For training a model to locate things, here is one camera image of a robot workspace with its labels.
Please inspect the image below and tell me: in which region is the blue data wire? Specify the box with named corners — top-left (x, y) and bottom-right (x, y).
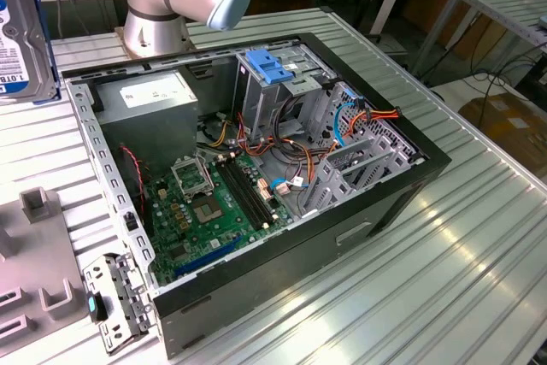
top-left (332, 99), bottom-right (364, 149)

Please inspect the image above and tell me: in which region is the orange red power wire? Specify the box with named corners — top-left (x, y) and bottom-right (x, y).
top-left (346, 106), bottom-right (403, 136)

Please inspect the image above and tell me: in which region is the hard disk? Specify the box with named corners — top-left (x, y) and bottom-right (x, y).
top-left (0, 0), bottom-right (63, 106)

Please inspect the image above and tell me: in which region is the silver disk bay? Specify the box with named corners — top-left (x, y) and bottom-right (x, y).
top-left (298, 133), bottom-right (419, 219)

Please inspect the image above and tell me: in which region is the white orange connector block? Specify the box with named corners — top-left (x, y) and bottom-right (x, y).
top-left (257, 179), bottom-right (275, 203)

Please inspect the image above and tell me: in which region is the black RAM slot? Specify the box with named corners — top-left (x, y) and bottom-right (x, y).
top-left (215, 160), bottom-right (267, 232)
top-left (224, 157), bottom-right (277, 226)

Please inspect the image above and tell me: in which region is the silver optical drive cage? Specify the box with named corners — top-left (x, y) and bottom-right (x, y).
top-left (232, 46), bottom-right (338, 144)

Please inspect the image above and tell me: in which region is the CPU socket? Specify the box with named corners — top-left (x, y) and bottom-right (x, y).
top-left (191, 196), bottom-right (226, 226)

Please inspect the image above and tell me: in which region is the blue plastic drive latch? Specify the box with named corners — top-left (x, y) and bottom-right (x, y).
top-left (246, 49), bottom-right (295, 85)

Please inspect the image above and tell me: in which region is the metal socket cover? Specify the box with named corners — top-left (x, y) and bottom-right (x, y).
top-left (169, 157), bottom-right (215, 203)

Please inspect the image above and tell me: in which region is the blue expansion slot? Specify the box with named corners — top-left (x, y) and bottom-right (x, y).
top-left (174, 234), bottom-right (244, 276)

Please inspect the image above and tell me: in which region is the black PC case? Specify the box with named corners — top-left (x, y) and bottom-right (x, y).
top-left (61, 31), bottom-right (453, 361)

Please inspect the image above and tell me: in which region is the grey power supply unit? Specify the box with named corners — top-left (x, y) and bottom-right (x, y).
top-left (94, 70), bottom-right (200, 174)

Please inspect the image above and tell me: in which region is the green motherboard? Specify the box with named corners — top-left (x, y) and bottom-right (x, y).
top-left (143, 153), bottom-right (296, 287)

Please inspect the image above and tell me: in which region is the black case fan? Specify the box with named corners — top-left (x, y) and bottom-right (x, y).
top-left (115, 142), bottom-right (155, 238)

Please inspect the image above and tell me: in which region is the black latch with blue tab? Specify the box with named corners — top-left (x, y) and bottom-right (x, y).
top-left (86, 291), bottom-right (108, 322)

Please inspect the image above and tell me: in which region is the flat cardboard box with label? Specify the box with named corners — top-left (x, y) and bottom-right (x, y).
top-left (459, 91), bottom-right (547, 169)

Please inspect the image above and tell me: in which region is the grey parts rack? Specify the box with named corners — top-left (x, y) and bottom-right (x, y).
top-left (0, 186), bottom-right (89, 343)

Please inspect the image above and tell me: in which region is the metal slat side table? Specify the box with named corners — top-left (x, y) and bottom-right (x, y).
top-left (409, 0), bottom-right (547, 79)

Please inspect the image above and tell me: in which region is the orange black wire bundle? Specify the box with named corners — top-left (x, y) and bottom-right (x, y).
top-left (236, 112), bottom-right (338, 186)

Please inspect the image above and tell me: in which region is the thin blue wire white plug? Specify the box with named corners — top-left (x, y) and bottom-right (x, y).
top-left (270, 175), bottom-right (303, 196)

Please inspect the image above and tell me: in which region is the yellow black wire bundle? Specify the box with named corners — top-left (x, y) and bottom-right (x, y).
top-left (208, 120), bottom-right (230, 149)

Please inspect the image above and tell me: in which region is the red black fan wire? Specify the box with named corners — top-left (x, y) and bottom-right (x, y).
top-left (119, 145), bottom-right (149, 216)

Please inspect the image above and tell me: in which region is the hinged metal slot bracket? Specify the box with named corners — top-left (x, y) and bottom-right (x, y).
top-left (82, 252), bottom-right (154, 356)

